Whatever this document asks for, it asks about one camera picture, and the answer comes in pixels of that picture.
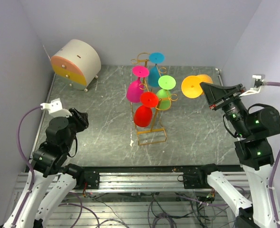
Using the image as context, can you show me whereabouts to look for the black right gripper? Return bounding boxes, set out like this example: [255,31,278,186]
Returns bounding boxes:
[199,81,251,136]

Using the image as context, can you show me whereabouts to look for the orange wine glass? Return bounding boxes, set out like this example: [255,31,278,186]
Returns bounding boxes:
[181,74,213,99]

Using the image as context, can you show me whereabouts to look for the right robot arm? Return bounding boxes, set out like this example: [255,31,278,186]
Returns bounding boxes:
[181,81,280,228]

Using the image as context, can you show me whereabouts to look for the gold wire glass rack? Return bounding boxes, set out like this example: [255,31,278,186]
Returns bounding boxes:
[129,52,177,146]

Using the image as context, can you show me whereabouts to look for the red wine glass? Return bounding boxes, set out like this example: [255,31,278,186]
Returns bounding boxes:
[133,92,159,127]

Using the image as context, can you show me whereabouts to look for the loose cables under table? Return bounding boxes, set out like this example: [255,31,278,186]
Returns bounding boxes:
[42,190,250,228]

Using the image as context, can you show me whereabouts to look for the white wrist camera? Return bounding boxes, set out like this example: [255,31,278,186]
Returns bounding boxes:
[240,74,265,97]
[40,98,72,118]

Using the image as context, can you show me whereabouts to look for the pink wine glass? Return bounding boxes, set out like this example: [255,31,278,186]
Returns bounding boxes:
[126,66,149,103]

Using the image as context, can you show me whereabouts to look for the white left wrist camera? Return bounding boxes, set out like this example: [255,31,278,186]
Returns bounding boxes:
[40,98,72,118]

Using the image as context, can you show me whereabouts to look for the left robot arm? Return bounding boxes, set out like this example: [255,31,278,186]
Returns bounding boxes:
[3,108,89,228]

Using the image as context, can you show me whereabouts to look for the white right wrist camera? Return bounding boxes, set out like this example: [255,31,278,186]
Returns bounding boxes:
[240,74,265,97]

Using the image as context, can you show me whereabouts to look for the blue wine glass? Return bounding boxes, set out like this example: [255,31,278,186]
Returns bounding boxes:
[148,52,165,87]

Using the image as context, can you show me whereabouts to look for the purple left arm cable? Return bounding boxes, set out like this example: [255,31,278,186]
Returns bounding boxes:
[10,106,42,228]

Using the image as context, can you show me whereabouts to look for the round white drawer cabinet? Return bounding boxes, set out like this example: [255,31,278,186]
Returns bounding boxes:
[50,39,102,92]

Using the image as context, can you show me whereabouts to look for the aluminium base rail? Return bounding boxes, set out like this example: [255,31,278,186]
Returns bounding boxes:
[16,165,259,193]

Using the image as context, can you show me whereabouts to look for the green wine glass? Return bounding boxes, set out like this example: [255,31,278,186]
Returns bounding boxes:
[156,75,176,111]

